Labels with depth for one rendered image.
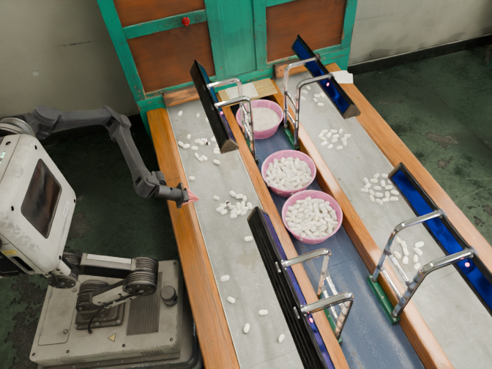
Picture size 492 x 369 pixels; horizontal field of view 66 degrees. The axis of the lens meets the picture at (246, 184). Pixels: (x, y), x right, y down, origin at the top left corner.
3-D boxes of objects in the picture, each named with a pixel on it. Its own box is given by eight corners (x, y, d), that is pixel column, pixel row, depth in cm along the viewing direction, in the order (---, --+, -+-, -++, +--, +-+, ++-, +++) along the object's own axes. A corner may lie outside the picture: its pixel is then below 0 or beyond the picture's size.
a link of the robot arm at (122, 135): (106, 130, 172) (117, 113, 168) (117, 134, 177) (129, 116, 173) (135, 199, 150) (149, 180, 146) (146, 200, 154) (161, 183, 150)
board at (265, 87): (225, 107, 219) (224, 105, 218) (217, 92, 228) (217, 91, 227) (277, 93, 223) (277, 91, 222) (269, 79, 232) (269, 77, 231)
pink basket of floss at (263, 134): (269, 148, 207) (269, 136, 200) (228, 134, 217) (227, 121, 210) (291, 119, 221) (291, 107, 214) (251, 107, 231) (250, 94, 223)
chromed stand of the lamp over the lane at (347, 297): (294, 362, 138) (299, 320, 104) (275, 310, 151) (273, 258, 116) (341, 344, 141) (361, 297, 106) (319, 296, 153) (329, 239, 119)
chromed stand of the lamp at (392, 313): (392, 326, 144) (427, 274, 109) (366, 280, 156) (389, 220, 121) (435, 309, 146) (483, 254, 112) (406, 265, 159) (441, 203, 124)
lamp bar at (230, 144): (221, 154, 157) (219, 142, 151) (189, 73, 195) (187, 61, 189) (239, 149, 158) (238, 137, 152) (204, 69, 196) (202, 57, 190)
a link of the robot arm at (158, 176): (136, 195, 151) (147, 181, 148) (132, 177, 159) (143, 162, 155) (162, 203, 159) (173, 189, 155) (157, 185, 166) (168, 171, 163)
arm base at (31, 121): (12, 150, 128) (-3, 117, 122) (23, 140, 135) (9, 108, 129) (37, 147, 128) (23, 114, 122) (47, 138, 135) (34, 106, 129)
